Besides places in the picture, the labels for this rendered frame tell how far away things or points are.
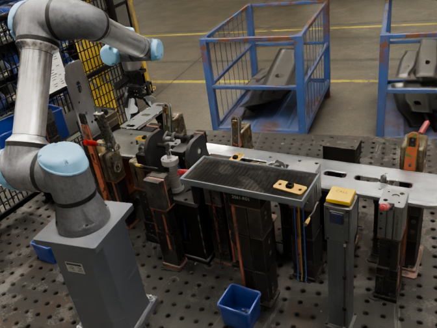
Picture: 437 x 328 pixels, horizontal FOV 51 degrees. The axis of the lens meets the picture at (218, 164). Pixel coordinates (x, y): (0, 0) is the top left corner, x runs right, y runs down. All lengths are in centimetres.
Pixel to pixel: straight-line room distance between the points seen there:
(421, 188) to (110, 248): 94
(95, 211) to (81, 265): 16
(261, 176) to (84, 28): 63
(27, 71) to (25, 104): 9
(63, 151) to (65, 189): 10
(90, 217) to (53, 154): 19
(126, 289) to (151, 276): 29
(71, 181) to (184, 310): 60
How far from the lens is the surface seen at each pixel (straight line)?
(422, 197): 149
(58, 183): 125
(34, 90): 136
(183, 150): 148
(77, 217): 129
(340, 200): 117
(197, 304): 158
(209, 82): 375
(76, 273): 139
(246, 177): 128
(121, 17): 522
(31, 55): 138
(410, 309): 156
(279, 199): 118
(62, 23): 135
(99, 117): 177
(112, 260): 135
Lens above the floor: 183
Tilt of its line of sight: 29 degrees down
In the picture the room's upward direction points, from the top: 9 degrees counter-clockwise
